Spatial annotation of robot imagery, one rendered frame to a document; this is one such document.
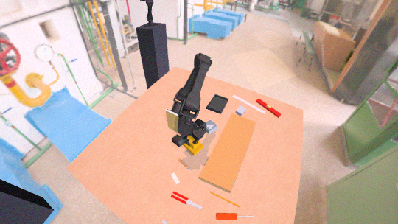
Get red flat bar with yellow center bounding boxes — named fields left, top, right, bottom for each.
left=256, top=99, right=281, bottom=117

